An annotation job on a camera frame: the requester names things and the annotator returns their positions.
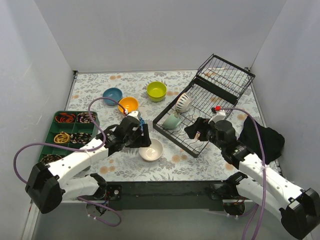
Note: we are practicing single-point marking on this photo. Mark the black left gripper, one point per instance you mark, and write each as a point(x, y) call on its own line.
point(141, 136)

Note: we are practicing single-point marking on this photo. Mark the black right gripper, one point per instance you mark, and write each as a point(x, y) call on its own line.
point(200, 130)

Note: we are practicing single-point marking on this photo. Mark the beige ceramic bowl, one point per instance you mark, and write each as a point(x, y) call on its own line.
point(153, 152)

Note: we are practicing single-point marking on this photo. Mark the red diamond pattern bowl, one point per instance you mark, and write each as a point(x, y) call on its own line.
point(141, 123)

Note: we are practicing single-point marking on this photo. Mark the blue striped white bowl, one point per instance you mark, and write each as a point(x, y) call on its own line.
point(183, 103)

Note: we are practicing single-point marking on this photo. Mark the mint green flower bowl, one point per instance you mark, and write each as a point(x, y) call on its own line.
point(172, 121)

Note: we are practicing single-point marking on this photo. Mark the orange plastic bowl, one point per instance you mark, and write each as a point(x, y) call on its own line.
point(129, 103)

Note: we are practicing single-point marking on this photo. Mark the black wire dish rack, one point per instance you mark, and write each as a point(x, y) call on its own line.
point(217, 82)

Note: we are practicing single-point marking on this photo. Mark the lime green bowl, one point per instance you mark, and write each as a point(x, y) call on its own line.
point(156, 89)
point(156, 98)

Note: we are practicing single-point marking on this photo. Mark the blue ceramic bowl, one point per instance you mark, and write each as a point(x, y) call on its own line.
point(113, 95)

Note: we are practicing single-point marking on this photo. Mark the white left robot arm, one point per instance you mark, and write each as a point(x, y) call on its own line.
point(50, 184)

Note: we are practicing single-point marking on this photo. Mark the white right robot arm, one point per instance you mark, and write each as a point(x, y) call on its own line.
point(298, 209)

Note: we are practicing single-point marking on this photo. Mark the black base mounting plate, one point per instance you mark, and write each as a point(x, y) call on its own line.
point(210, 195)

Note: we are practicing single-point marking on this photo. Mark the dark patterned rubber bands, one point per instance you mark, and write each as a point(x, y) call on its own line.
point(83, 118)

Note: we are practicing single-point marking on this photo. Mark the green compartment tray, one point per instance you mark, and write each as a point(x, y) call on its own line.
point(71, 129)

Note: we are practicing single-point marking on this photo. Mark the black cloth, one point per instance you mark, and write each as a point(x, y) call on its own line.
point(272, 141)

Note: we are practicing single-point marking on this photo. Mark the yellow rubber bands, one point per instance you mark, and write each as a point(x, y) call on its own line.
point(62, 138)

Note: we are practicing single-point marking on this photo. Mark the orange rubber bands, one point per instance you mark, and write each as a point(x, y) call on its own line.
point(64, 117)

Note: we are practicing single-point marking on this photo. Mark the brown rubber bands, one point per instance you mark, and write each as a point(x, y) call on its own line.
point(50, 158)

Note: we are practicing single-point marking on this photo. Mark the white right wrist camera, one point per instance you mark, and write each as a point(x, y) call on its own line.
point(218, 114)

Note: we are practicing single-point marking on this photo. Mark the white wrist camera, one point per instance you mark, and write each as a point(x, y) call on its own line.
point(135, 114)
point(218, 114)

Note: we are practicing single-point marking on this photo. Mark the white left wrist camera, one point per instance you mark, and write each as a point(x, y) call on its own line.
point(135, 114)

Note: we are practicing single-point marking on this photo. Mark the aluminium frame rail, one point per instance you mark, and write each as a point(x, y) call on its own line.
point(34, 211)

